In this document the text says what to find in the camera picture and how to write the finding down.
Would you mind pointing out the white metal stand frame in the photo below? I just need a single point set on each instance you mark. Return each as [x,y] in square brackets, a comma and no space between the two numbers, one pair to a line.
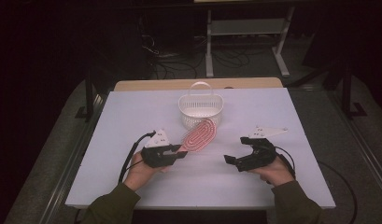
[246,27]

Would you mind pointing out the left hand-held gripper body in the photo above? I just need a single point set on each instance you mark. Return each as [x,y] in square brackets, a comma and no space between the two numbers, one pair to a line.
[159,157]

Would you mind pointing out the white plastic basket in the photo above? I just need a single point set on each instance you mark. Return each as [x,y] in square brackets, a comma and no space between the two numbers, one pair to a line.
[200,107]

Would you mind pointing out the person's left hand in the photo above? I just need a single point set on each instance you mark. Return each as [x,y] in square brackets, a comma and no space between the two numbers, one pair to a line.
[140,174]

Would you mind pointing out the pink hairbrush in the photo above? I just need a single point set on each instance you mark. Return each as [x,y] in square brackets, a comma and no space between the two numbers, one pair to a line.
[200,135]

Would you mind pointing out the black metal stand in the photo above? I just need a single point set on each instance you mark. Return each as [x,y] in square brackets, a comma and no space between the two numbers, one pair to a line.
[89,99]
[346,93]

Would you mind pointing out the person's right hand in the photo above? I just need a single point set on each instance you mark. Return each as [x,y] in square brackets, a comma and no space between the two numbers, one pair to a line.
[274,174]

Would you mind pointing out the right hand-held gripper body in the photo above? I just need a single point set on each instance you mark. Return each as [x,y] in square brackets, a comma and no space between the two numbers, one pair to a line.
[257,158]

